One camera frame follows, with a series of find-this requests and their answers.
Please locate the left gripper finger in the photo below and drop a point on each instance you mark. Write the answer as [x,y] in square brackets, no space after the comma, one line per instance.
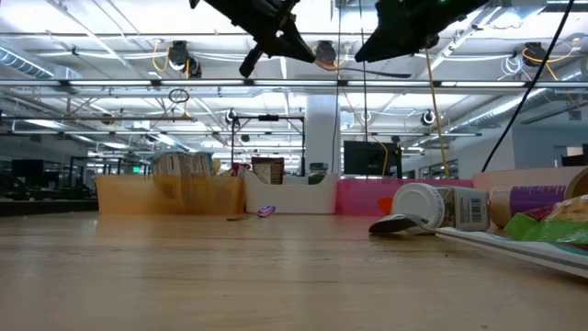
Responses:
[250,62]
[291,46]

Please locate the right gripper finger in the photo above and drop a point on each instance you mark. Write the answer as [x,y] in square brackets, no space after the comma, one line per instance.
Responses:
[386,48]

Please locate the brown snack packet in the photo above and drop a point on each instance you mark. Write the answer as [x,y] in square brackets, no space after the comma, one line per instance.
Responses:
[268,171]

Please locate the orange ramen packet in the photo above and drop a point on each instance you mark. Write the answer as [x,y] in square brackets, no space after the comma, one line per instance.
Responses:
[386,206]

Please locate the white label spice jar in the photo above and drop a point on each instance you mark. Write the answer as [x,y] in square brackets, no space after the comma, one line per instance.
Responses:
[459,209]

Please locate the purple label spice jar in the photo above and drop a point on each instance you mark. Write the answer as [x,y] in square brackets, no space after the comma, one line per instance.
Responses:
[533,200]

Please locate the yellow and green ramen packet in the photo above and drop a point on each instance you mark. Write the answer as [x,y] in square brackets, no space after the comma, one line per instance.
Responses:
[542,230]

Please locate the white plastic bin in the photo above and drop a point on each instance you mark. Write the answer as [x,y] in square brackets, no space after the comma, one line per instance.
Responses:
[289,197]

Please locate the red plastic bin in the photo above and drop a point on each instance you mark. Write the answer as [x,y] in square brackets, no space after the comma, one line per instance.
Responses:
[358,197]

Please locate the green exit sign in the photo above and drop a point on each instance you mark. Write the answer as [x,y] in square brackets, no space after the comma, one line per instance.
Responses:
[136,169]

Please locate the orange plastic bin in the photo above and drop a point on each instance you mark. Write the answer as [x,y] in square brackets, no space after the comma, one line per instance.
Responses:
[124,195]

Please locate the small black monitor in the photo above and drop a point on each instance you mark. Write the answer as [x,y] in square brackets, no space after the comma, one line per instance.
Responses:
[27,170]

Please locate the black background gantry frame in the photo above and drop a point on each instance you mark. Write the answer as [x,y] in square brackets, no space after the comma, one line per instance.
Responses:
[268,118]

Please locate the black table frame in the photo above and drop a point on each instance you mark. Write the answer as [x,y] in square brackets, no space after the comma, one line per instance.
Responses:
[46,207]

